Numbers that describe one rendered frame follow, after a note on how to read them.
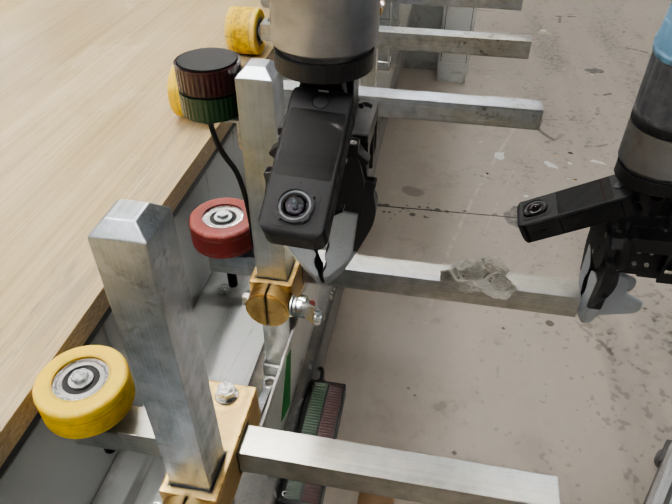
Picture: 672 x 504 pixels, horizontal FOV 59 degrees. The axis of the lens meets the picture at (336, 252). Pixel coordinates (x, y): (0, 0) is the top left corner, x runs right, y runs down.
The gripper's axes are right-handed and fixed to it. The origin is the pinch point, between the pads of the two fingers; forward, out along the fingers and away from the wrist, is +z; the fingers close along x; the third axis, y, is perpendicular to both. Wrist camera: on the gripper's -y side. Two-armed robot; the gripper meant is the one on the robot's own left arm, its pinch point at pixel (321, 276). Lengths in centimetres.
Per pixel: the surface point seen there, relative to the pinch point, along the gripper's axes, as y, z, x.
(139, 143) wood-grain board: 29.7, 6.6, 32.6
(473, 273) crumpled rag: 14.2, 9.7, -14.5
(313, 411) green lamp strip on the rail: 4.1, 26.4, 2.3
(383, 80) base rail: 102, 27, 6
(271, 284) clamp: 8.0, 9.6, 7.5
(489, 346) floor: 84, 97, -31
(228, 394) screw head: -7.5, 9.1, 7.3
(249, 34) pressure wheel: 61, 2, 25
